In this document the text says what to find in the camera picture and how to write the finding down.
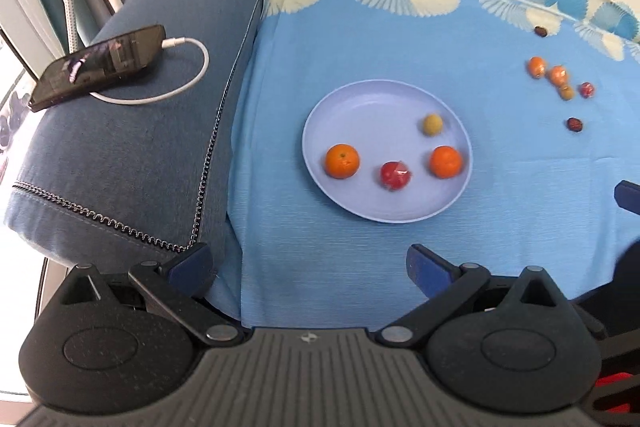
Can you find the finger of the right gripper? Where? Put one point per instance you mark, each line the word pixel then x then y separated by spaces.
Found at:
pixel 627 195

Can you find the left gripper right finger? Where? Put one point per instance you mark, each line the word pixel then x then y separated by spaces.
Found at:
pixel 512 345

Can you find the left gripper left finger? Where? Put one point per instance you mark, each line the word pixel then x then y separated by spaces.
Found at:
pixel 114 343

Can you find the dried red date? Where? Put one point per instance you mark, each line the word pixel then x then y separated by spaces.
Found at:
pixel 541 31
pixel 574 124

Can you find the small red tomato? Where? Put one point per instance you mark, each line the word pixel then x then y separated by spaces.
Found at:
pixel 587 90

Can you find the plastic orange mandarin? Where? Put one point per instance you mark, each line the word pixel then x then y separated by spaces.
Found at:
pixel 558 76

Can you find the unwrapped orange mandarin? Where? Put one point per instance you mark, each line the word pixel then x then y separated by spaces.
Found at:
pixel 537 67

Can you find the longan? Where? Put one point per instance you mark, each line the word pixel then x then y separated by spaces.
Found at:
pixel 432 124

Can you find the large red tomato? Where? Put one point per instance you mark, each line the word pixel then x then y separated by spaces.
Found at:
pixel 395 175

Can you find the yellow brown longan fruit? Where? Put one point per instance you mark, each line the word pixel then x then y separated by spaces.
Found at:
pixel 566 92

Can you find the blue denim sofa armrest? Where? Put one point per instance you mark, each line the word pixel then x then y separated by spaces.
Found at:
pixel 144 174

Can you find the right orange in plate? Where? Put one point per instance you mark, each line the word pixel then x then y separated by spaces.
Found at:
pixel 445 162

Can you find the orange in plate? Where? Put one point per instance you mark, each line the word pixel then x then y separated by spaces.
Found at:
pixel 342 161
pixel 445 162

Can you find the blue patterned cloth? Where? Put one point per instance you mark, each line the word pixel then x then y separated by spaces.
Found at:
pixel 539 194

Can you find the left orange in plate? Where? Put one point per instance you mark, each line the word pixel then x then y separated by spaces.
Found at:
pixel 342 161

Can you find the black smartphone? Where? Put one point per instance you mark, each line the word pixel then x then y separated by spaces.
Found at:
pixel 96 67

